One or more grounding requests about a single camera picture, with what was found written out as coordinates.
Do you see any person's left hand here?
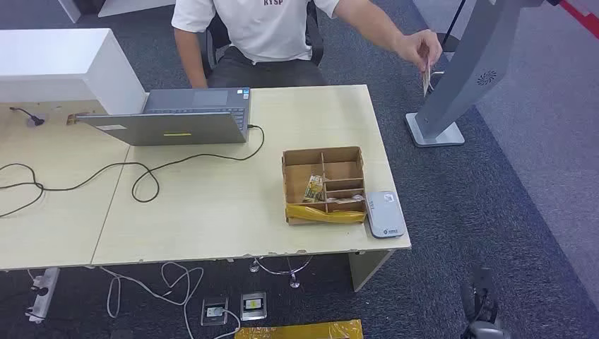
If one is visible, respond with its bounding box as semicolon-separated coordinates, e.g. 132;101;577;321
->
393;28;443;72

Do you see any person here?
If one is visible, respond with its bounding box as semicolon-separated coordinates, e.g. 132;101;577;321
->
170;0;443;90

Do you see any grey card reader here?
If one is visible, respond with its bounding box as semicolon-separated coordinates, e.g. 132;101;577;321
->
364;190;407;239

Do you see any grey kiosk stand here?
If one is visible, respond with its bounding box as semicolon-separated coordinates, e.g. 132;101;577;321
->
405;0;546;149

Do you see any red barrier belt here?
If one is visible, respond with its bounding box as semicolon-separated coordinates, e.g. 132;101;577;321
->
559;0;599;38

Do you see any brown wooden organizer box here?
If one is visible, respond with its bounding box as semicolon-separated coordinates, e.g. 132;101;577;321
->
281;146;367;227

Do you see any beige desk leg panel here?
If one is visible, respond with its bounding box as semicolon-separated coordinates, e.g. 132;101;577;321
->
348;250;394;292

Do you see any grey laptop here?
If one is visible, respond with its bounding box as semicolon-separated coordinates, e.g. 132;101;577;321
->
76;87;252;147

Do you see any chrome chair base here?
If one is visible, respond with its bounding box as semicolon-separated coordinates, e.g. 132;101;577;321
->
249;256;314;289

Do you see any yellow plastic bag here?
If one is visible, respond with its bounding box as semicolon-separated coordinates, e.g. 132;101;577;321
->
234;319;364;339

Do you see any white counter block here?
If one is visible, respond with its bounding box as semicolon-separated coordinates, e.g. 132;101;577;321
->
0;28;147;116

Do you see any white power strip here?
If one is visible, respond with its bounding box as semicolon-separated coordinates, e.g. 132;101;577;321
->
25;267;61;325

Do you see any black stanchion post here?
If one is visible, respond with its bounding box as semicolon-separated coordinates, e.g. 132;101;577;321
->
437;0;469;54

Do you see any long black power cable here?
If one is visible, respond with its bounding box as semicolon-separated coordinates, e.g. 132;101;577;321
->
0;124;266;219

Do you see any white cable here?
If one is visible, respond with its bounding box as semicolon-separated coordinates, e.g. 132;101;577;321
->
100;261;242;339

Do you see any short black cable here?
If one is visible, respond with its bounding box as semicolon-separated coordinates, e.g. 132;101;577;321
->
9;106;45;126

